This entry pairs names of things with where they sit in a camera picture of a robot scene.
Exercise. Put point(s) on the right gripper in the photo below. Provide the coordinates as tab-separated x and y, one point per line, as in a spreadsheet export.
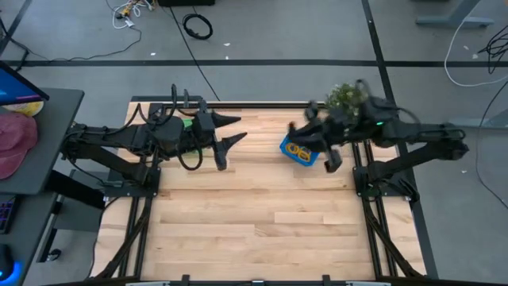
337	127

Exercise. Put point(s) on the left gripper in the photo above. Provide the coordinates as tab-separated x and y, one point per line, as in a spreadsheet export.
204	129

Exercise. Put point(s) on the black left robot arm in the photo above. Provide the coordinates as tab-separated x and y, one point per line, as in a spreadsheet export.
103	133

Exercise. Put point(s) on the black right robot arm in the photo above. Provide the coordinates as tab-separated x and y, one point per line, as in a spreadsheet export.
420	131

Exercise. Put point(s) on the blue plastic basket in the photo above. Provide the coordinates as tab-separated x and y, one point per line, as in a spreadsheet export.
283	148

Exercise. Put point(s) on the green plastic basket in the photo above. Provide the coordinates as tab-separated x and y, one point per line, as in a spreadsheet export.
187	123

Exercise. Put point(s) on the potted green plant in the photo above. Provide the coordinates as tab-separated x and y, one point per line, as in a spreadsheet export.
343	95

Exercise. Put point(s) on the grey desk foot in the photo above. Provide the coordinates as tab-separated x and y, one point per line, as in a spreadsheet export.
476	122
452	20

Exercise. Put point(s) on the black side desk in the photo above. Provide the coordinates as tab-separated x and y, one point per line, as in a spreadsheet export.
55	119

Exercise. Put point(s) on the white yellow tub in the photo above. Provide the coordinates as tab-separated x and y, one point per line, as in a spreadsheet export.
28	108

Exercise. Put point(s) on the red cap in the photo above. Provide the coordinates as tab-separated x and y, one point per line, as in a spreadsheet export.
16	143

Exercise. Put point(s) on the black computer monitor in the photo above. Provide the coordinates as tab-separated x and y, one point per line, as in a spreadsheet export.
16	89

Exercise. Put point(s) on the dark low desk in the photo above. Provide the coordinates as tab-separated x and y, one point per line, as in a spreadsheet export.
29	238

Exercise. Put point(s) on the black keyboard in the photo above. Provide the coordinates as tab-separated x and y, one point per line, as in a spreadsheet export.
6	214

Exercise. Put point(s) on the black computer mouse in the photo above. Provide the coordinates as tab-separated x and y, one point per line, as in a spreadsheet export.
5	260

